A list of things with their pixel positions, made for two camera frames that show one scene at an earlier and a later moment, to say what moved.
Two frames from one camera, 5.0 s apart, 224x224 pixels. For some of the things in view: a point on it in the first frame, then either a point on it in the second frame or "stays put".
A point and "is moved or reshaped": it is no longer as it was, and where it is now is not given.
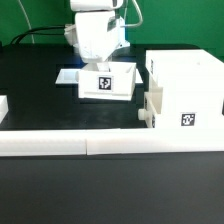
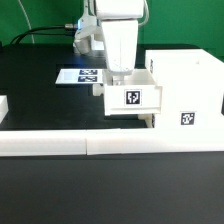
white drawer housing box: [192, 82] stays put
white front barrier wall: [110, 141] stays put
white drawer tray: [112, 81] is moved or reshaped
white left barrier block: [4, 107] stays put
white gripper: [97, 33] to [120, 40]
